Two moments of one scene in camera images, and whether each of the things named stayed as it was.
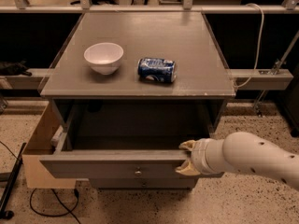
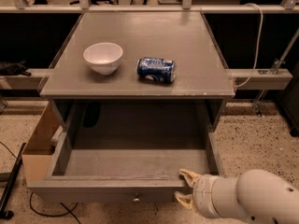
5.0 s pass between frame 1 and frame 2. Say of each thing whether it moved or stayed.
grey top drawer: moved
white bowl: stayed
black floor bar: stayed
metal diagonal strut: stayed
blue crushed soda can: stayed
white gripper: moved
